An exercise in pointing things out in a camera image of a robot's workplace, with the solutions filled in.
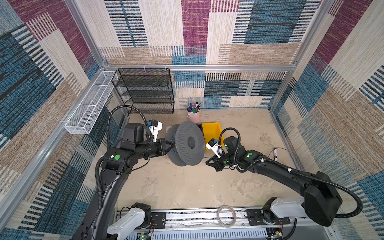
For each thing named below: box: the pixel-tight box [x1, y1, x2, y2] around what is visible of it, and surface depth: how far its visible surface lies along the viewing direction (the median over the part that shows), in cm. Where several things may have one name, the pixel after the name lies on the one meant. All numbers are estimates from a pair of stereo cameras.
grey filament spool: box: [165, 120, 206, 167], surface depth 65 cm
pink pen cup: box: [186, 106, 201, 123], surface depth 107 cm
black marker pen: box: [273, 147, 278, 162], surface depth 98 cm
